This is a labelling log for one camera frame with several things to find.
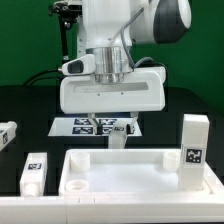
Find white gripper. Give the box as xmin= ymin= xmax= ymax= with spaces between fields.
xmin=60 ymin=54 xmax=166 ymax=135

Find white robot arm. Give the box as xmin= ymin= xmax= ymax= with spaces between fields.
xmin=60 ymin=0 xmax=191 ymax=134

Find white L-shaped corner fence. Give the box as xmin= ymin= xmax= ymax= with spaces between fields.
xmin=0 ymin=186 xmax=224 ymax=224

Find white desk top tray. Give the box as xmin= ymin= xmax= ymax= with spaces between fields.
xmin=59 ymin=149 xmax=224 ymax=196

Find black cables at base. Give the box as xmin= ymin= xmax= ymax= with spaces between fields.
xmin=22 ymin=67 xmax=68 ymax=86

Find white sheet with markers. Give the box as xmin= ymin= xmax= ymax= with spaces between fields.
xmin=48 ymin=117 xmax=142 ymax=137

